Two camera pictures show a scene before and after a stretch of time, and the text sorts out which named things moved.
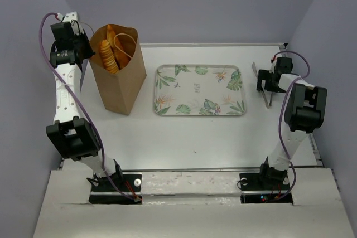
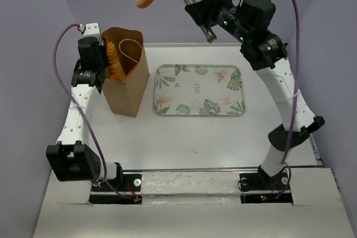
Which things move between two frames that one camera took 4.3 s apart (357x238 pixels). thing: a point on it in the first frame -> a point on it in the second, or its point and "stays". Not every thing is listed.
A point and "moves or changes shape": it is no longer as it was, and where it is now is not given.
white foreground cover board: (193, 204) stays
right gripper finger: (264, 74) -> (201, 13)
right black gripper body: (274, 88) -> (226, 14)
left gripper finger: (83, 67) -> (99, 82)
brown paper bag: (119, 91) moves or changes shape
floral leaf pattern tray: (199, 90) stays
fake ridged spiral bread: (108, 57) moves or changes shape
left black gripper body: (77, 42) -> (102, 60)
